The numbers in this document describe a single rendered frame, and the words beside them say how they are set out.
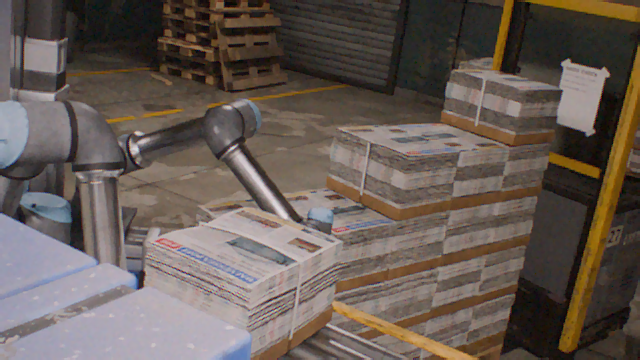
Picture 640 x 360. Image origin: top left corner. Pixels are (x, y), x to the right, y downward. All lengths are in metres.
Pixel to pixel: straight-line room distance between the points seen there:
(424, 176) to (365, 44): 7.40
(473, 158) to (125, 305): 2.52
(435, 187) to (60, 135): 1.57
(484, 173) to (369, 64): 7.12
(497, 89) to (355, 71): 7.10
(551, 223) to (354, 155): 1.34
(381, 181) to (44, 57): 1.21
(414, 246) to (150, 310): 2.42
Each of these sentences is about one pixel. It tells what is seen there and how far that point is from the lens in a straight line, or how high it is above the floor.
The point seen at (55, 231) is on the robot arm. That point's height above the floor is 0.99.
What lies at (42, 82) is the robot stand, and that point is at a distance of 1.96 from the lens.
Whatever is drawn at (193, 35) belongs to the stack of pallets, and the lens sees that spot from 8.84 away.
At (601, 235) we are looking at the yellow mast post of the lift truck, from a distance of 3.41.
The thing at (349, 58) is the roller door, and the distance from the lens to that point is 10.03.
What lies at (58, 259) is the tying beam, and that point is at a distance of 0.31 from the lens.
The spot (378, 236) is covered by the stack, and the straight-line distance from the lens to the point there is 2.50.
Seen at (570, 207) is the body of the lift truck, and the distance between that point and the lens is 3.62.
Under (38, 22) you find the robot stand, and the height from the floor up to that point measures 1.42.
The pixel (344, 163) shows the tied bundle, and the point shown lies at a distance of 2.69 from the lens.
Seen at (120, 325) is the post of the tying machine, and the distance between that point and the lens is 0.26.
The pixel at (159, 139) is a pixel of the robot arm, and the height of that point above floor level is 1.07.
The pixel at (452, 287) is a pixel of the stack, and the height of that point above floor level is 0.49.
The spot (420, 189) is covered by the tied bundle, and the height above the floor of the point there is 0.94.
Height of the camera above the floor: 1.68
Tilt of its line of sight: 18 degrees down
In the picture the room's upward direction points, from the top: 9 degrees clockwise
